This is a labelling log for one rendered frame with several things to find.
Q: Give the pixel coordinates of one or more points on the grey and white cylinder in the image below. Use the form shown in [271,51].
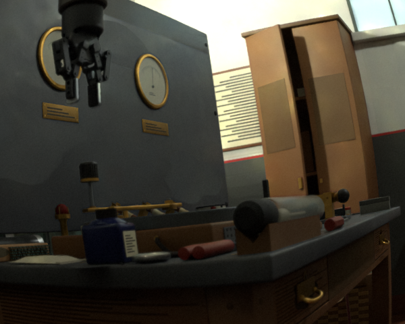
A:
[276,209]

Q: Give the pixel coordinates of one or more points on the brass rimmed round gauge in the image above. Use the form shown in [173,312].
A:
[46,50]
[152,81]

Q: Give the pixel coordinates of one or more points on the black post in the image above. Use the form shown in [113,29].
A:
[265,188]

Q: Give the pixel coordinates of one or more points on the white cloth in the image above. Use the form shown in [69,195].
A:
[44,259]

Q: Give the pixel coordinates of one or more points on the framed wall chart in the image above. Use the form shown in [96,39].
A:
[238,108]

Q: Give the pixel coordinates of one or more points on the grey round disc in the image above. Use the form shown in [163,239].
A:
[152,257]

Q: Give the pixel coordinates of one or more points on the window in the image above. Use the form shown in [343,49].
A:
[381,13]

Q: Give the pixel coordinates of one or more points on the black ball knob lever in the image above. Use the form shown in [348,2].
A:
[343,194]

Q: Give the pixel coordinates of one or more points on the wooden cradle block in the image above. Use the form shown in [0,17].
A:
[283,234]

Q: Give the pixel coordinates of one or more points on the wooden brush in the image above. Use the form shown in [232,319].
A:
[17,252]

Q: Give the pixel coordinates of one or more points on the silver metal tin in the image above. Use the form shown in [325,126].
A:
[13,239]

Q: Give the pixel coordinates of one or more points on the brass nameplate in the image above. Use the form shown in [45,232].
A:
[60,112]
[155,127]

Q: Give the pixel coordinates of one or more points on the blue bottle with label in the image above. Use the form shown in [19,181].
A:
[104,239]

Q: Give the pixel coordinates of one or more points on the wooden tray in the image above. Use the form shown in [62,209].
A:
[189,233]

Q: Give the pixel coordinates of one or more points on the brass knife switch blade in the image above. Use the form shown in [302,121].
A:
[138,206]

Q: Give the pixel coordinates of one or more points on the wooden workbench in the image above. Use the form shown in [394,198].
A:
[222,270]

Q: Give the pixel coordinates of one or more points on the grey metal tray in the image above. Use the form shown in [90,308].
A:
[374,206]

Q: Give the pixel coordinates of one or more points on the wooden cupboard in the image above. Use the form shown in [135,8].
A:
[334,111]

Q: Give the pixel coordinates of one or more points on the grey switchboard panel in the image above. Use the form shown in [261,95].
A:
[121,162]

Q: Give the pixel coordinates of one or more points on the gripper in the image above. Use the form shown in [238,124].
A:
[82,18]

